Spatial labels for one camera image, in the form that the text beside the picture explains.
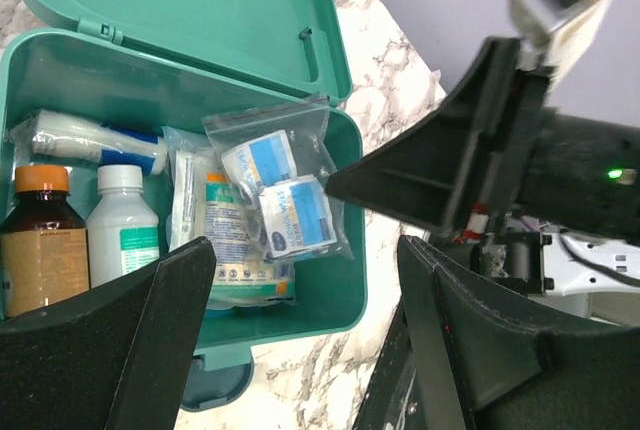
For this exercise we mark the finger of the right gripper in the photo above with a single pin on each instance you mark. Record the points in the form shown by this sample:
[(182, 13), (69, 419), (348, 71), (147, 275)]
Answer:
[(419, 177)]

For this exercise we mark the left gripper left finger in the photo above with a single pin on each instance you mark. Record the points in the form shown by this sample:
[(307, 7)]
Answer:
[(115, 357)]

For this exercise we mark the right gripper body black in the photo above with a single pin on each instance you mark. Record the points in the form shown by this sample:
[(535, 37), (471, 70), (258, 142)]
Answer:
[(495, 114)]

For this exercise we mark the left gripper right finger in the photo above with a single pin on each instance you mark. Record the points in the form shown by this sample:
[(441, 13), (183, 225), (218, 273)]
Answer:
[(463, 352)]

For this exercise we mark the white bottle green label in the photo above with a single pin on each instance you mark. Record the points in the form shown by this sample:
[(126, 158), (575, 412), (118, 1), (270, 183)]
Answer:
[(122, 229)]

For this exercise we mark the brown iodine bottle orange cap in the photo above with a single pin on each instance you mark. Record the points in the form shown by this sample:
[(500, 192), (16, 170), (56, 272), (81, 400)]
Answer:
[(44, 251)]

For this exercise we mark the small blue white box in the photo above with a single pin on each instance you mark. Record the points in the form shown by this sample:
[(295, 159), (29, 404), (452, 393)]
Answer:
[(276, 159)]

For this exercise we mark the green orange bandage box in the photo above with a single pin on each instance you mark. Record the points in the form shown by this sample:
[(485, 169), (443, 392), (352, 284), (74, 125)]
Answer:
[(205, 204)]

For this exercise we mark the small bottle blue cap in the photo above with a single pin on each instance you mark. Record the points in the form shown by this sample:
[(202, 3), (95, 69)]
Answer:
[(69, 137)]

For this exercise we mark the green medicine box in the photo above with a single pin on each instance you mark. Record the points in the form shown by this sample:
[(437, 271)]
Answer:
[(143, 64)]

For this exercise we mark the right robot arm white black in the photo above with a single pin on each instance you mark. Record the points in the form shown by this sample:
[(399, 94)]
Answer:
[(574, 225)]

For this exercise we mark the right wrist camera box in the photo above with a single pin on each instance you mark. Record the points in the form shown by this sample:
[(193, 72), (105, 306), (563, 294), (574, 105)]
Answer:
[(558, 32)]

